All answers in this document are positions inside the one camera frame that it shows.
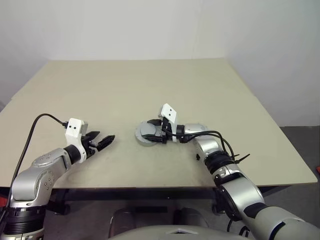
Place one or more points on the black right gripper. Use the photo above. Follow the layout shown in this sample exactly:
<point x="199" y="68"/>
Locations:
<point x="165" y="130"/>

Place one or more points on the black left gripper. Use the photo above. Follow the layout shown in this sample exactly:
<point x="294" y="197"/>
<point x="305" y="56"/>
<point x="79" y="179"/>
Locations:
<point x="88" y="147"/>

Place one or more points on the grey round motor lid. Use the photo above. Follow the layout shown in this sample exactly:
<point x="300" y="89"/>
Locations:
<point x="147" y="129"/>

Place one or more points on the grey round tape roll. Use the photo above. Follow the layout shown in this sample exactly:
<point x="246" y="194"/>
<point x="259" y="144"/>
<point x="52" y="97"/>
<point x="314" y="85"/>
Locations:
<point x="143" y="142"/>

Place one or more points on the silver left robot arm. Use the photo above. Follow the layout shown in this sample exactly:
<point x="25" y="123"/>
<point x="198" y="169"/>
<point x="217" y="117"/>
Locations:
<point x="30" y="182"/>

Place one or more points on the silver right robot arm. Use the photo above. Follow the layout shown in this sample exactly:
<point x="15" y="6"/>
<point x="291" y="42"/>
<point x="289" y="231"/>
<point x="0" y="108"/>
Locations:
<point x="240" y="190"/>

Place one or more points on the dark grey rounded shape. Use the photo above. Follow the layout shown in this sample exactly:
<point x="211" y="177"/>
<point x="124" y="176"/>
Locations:
<point x="122" y="220"/>

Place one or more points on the red object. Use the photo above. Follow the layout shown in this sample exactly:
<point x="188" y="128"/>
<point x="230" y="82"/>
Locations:
<point x="2" y="201"/>
<point x="318" y="169"/>

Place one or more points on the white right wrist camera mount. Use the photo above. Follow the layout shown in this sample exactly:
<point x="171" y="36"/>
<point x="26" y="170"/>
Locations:
<point x="169" y="112"/>

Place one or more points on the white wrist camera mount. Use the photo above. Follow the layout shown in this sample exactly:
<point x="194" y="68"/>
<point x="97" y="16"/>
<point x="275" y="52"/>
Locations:
<point x="169" y="112"/>
<point x="73" y="130"/>

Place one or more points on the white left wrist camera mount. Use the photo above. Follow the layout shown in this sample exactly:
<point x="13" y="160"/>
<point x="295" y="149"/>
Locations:
<point x="73" y="130"/>

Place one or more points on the black table frame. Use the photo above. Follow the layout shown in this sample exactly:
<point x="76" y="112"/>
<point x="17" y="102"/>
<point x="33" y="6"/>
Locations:
<point x="125" y="193"/>

